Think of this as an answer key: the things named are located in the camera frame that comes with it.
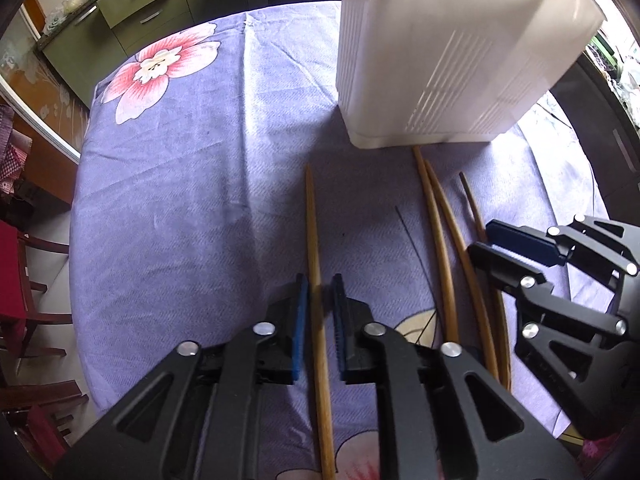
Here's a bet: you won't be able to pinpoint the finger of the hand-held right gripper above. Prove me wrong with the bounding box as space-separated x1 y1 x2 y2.
467 241 629 437
486 214 640 277

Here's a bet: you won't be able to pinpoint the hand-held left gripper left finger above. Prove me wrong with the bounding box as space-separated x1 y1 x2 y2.
52 274 308 480

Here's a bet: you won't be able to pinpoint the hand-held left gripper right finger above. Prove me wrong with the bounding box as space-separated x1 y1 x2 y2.
331 274 586 480

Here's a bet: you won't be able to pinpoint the white plastic utensil holder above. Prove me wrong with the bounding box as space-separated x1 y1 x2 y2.
334 0 606 150

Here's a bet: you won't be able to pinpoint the dark base cabinets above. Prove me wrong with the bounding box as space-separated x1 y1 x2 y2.
549 51 640 211

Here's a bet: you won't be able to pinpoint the purple floral tablecloth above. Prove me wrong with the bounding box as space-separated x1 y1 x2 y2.
67 0 601 480

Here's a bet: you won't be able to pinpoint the wooden chair red cushion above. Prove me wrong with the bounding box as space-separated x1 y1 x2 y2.
0 379 91 463

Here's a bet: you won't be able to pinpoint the red covered wooden chair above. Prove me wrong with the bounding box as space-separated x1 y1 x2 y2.
0 220 76 357

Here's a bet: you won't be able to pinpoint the checkered apron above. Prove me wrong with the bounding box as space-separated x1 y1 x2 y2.
0 104 34 197

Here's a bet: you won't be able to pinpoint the sliding glass door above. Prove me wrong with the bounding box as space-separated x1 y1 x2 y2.
0 0 92 163

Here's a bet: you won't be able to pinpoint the green base cabinets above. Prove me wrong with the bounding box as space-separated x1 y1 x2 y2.
41 0 195 109

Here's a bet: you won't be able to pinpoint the plastic bags with food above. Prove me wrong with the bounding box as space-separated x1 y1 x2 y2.
44 0 99 32

